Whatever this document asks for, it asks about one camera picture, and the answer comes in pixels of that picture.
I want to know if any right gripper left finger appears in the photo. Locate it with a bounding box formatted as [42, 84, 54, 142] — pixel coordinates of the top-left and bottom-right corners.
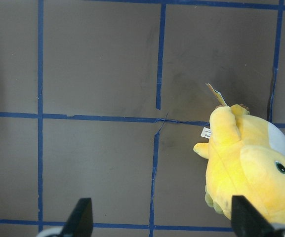
[61, 197, 93, 237]

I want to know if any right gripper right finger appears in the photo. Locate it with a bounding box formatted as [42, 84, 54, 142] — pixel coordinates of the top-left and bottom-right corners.
[231, 196, 274, 237]

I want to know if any yellow plush toy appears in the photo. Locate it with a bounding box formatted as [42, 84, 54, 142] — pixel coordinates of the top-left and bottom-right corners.
[193, 90, 285, 224]

